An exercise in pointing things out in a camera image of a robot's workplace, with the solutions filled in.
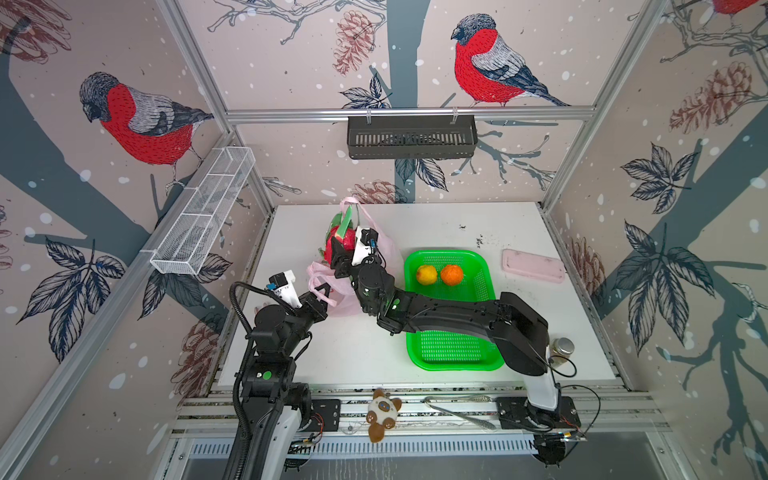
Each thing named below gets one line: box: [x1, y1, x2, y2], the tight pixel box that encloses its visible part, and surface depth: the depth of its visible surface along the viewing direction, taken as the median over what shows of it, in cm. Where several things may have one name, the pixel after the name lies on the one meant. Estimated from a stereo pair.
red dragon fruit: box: [319, 205, 356, 266], surface depth 72 cm
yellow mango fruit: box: [416, 265, 438, 286], surface depth 96 cm
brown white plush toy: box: [366, 388, 403, 443], surface depth 73 cm
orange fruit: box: [441, 264, 463, 286], surface depth 96 cm
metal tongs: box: [421, 395, 497, 430], surface depth 78 cm
